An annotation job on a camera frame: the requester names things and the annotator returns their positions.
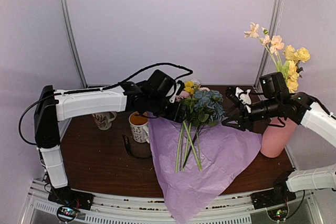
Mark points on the white mug yellow inside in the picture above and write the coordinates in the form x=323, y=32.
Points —
x=139, y=127

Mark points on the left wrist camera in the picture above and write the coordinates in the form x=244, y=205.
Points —
x=160, y=85

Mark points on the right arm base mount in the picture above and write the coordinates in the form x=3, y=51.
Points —
x=276, y=204

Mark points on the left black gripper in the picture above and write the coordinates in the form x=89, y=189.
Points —
x=177, y=115

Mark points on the white mug floral print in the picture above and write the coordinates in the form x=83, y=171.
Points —
x=104, y=120

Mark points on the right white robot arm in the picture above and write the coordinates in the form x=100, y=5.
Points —
x=287, y=112

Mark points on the peach poppy flower stem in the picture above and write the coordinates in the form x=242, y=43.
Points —
x=273, y=45

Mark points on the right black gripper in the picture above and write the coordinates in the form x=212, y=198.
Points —
x=243, y=117

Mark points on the artificial flower bunch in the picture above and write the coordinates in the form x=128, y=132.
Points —
x=204, y=108

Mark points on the pink cylindrical vase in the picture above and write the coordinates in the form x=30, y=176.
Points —
x=274, y=139

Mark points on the left aluminium frame post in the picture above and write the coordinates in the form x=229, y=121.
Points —
x=72, y=43

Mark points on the pale yellow rose stem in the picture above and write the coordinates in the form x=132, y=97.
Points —
x=291, y=67

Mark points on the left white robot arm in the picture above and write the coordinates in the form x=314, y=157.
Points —
x=60, y=105

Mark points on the purple tissue paper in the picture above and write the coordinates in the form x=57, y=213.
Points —
x=225, y=153

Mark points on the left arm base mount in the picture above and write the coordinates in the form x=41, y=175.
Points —
x=72, y=208

